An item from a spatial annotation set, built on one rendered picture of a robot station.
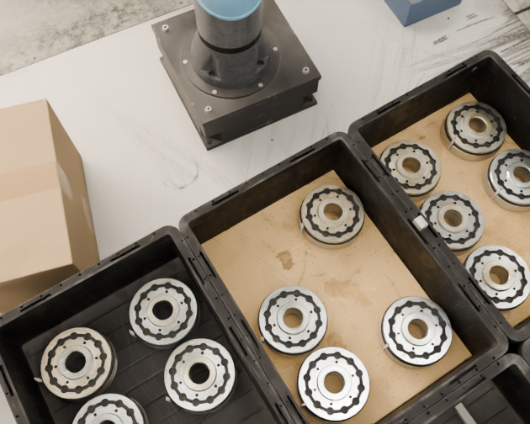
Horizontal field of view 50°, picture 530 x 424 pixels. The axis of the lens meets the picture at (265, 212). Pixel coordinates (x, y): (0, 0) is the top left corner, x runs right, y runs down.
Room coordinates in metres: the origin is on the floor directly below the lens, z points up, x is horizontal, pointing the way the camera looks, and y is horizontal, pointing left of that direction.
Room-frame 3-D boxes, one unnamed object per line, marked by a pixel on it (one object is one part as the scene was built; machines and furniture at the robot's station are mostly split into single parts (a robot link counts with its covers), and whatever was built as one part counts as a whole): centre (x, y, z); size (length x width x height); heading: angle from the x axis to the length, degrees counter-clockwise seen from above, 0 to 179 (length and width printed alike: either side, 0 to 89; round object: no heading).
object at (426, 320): (0.17, -0.22, 0.86); 0.05 x 0.05 x 0.01
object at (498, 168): (0.43, -0.42, 0.86); 0.10 x 0.10 x 0.01
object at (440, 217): (0.35, -0.30, 0.86); 0.05 x 0.05 x 0.01
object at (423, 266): (0.23, -0.10, 0.87); 0.40 x 0.30 x 0.11; 32
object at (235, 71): (0.71, 0.07, 0.85); 0.15 x 0.15 x 0.10
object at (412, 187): (0.44, -0.24, 0.86); 0.10 x 0.10 x 0.01
